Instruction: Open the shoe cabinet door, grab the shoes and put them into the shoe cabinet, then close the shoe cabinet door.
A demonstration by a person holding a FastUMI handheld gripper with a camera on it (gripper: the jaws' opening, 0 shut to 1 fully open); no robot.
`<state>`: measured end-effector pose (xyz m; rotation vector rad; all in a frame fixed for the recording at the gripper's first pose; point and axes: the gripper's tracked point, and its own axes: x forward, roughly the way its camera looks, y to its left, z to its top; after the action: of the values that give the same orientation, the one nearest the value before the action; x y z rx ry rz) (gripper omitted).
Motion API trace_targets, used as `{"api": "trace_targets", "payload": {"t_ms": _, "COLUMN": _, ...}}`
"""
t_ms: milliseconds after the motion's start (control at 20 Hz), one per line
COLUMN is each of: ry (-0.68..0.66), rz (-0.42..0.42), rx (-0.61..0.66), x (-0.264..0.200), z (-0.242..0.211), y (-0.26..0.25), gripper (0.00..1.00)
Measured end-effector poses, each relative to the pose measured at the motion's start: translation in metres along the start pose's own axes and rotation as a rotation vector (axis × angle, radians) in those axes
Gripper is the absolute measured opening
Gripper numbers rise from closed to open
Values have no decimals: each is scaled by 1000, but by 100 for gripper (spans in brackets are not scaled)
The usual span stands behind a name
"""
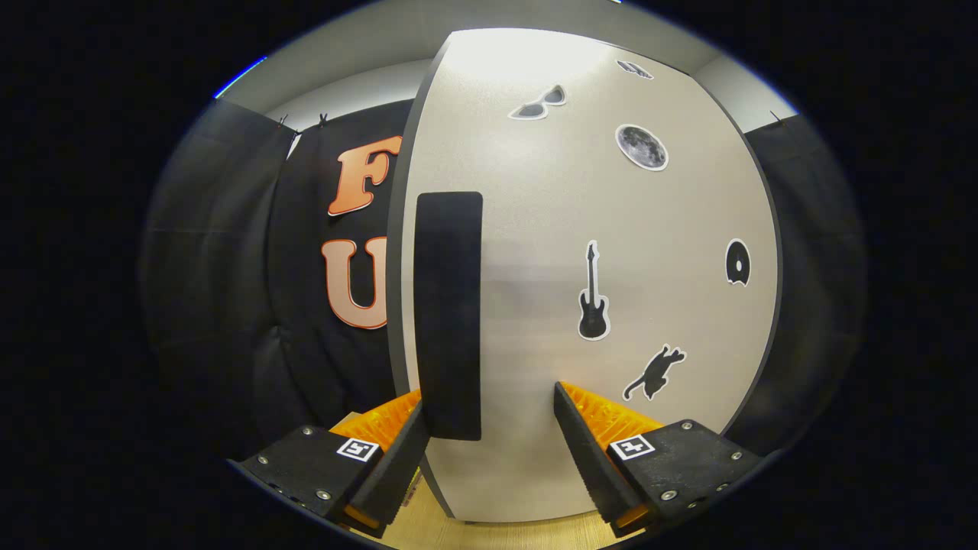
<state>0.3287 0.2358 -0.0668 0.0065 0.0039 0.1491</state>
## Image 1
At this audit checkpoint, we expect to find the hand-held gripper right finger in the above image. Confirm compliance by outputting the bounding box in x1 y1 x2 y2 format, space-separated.
554 380 765 535

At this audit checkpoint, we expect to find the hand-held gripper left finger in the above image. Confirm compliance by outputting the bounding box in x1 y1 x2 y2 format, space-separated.
229 390 430 539

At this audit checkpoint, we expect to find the black door handle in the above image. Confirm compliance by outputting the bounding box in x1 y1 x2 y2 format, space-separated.
413 191 484 442

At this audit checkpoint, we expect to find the dark grey shoe cabinet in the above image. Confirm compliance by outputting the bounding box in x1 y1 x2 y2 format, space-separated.
384 27 784 528

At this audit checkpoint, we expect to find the black backdrop cloth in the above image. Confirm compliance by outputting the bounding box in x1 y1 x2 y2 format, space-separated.
141 99 864 474

